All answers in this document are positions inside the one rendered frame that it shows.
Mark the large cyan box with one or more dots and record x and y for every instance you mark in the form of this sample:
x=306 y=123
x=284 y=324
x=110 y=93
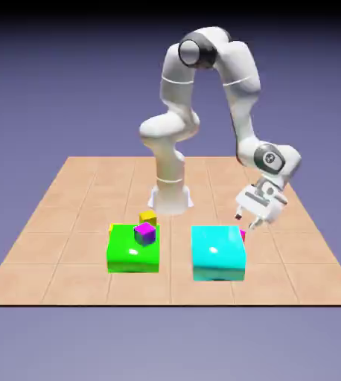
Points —
x=218 y=253

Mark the small purple cube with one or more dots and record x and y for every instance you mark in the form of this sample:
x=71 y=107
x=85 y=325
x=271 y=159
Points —
x=144 y=235

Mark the small yellow cube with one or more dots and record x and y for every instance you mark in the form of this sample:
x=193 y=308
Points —
x=148 y=217

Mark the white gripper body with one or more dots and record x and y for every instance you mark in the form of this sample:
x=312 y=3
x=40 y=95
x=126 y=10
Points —
x=261 y=208

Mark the large green box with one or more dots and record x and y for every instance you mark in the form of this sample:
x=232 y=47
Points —
x=128 y=253

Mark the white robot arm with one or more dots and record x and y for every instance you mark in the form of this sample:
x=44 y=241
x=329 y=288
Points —
x=170 y=166

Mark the small pink cube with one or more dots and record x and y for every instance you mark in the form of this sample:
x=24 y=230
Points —
x=242 y=235

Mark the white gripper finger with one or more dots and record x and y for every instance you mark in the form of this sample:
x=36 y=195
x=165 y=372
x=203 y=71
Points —
x=255 y=223
x=239 y=215

